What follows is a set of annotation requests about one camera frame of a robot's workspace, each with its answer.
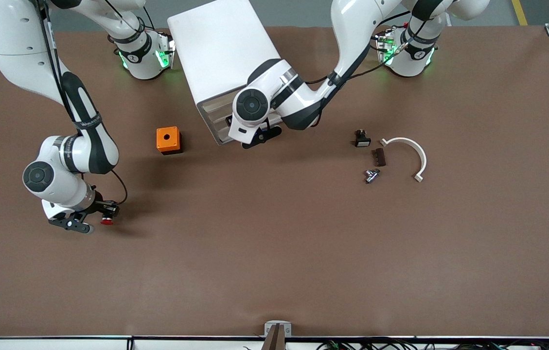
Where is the black right base cable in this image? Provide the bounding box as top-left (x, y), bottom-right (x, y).
top-left (141, 5), bottom-right (156, 31)

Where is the white curved bracket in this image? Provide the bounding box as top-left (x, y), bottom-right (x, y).
top-left (380, 137), bottom-right (428, 183)

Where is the white drawer cabinet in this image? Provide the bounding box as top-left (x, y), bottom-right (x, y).
top-left (167, 0), bottom-right (284, 146)

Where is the black cable bundle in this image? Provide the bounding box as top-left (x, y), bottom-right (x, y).
top-left (243, 338), bottom-right (549, 350)

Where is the white table edge rail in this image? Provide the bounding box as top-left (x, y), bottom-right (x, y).
top-left (0, 335), bottom-right (549, 350)

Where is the orange box with hole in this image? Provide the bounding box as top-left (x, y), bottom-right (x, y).
top-left (156, 126), bottom-right (183, 156)

